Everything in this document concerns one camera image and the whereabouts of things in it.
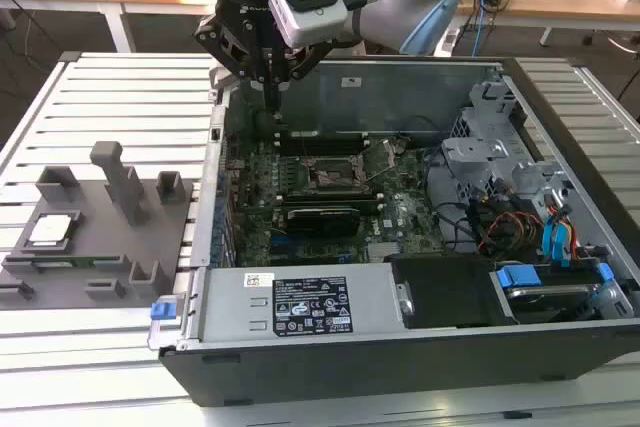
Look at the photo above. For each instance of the green RAM stick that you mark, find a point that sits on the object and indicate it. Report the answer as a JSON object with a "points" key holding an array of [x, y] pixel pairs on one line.
{"points": [[85, 262]]}

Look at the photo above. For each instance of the blue release latch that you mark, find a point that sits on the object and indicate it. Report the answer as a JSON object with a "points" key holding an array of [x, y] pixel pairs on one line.
{"points": [[161, 309]]}

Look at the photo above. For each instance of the green motherboard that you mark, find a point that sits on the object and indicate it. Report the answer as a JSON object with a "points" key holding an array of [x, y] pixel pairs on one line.
{"points": [[410, 197]]}

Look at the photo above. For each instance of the small silver chipset heatsink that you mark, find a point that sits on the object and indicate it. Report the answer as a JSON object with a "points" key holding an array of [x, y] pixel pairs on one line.
{"points": [[382, 251]]}

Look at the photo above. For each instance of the black rating label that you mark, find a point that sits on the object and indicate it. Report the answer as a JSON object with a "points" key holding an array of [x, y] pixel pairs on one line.
{"points": [[312, 304]]}

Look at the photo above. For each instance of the silver metal drive cage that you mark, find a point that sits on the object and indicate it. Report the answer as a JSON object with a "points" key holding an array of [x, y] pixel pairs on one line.
{"points": [[475, 152]]}

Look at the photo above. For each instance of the silver green CPU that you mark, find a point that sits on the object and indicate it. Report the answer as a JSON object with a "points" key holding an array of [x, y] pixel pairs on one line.
{"points": [[50, 229]]}

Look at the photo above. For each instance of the CPU socket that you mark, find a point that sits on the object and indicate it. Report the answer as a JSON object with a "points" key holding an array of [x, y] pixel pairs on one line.
{"points": [[332, 174]]}

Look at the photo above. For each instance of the thin metal locking lever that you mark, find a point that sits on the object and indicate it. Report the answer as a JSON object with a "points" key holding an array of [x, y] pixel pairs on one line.
{"points": [[304, 144]]}

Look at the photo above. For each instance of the black plastic shroud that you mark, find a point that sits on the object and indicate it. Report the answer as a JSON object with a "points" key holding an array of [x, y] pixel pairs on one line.
{"points": [[450, 292]]}

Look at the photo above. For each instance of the black round component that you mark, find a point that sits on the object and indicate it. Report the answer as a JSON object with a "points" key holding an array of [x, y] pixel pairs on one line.
{"points": [[265, 123]]}

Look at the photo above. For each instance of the hard disk in blue carrier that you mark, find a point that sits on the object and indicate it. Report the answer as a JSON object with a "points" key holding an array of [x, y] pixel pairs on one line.
{"points": [[520, 277]]}

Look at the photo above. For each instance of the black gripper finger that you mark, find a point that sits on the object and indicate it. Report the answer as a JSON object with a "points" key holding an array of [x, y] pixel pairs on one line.
{"points": [[310, 59], [225, 47]]}

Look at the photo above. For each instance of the black graphics card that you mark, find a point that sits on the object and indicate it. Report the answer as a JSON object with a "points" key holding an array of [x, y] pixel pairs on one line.
{"points": [[325, 222]]}

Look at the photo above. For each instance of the black RAM slot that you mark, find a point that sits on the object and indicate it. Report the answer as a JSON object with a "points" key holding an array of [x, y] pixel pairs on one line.
{"points": [[330, 145], [325, 191], [325, 196], [330, 139], [325, 201], [330, 151], [372, 207], [330, 133]]}

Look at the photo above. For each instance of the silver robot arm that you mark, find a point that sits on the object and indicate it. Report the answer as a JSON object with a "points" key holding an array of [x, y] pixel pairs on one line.
{"points": [[385, 17]]}

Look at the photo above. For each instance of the grey parts rack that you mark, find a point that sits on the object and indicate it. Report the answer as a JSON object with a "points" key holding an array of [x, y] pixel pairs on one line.
{"points": [[160, 237]]}

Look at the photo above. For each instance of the black grey PC case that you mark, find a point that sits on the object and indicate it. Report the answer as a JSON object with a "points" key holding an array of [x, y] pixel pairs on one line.
{"points": [[350, 372]]}

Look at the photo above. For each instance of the silver power supply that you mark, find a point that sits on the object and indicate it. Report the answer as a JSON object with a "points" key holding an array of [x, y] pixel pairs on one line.
{"points": [[230, 307]]}

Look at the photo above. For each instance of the round coin battery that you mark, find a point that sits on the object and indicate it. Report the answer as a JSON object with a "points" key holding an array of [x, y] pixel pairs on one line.
{"points": [[398, 148]]}

